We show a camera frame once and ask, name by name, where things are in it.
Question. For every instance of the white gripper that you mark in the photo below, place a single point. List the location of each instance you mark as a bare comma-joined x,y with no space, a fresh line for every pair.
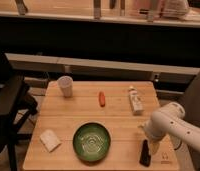
153,147

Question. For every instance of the black eraser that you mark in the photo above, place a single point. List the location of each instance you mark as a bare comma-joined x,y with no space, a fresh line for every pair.
145,157

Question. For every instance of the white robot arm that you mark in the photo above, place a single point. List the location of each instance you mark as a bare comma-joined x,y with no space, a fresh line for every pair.
168,119

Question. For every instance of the white sponge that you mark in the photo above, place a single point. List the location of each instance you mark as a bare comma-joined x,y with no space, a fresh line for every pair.
50,140

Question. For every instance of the white tube bottle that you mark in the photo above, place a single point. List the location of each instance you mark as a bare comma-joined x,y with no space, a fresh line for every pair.
135,101

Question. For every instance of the green bowl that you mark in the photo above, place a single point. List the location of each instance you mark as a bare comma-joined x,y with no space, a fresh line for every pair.
91,142

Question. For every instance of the orange carrot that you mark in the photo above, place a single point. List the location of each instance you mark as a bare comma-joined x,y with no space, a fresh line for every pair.
101,99

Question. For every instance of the white paper cup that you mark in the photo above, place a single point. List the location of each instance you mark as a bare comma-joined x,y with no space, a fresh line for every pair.
65,84

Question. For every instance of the black chair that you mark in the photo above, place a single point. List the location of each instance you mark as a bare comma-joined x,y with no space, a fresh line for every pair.
16,105

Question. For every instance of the grey shelf rail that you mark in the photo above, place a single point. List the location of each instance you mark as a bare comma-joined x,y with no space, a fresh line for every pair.
101,68

